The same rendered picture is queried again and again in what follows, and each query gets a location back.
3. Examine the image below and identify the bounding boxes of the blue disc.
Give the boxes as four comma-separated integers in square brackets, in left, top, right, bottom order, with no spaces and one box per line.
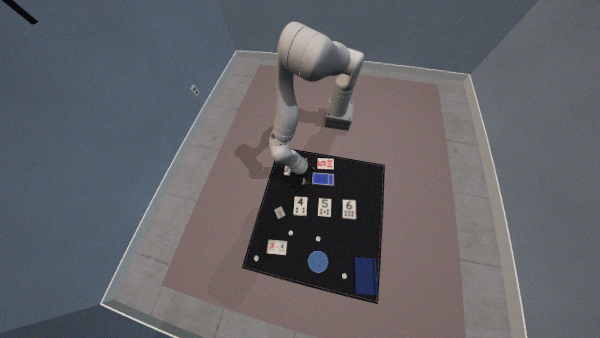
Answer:
[306,250,330,274]

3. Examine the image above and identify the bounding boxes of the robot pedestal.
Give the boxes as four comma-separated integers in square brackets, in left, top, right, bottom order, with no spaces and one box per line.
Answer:
[324,100,355,131]

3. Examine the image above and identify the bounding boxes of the red and black print card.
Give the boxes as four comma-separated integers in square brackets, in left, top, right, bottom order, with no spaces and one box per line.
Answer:
[266,238,289,257]

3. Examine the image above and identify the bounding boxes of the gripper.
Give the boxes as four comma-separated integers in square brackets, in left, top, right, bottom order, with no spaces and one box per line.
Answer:
[290,169,314,187]

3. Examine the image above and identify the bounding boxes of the black mat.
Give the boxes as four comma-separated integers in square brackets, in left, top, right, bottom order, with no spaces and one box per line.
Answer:
[242,146,386,304]

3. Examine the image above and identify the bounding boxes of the mauve pink table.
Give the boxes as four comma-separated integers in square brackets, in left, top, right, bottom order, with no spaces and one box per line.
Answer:
[161,64,468,338]

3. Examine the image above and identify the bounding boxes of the blue book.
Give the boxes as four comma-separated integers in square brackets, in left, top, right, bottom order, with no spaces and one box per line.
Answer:
[353,256,380,297]

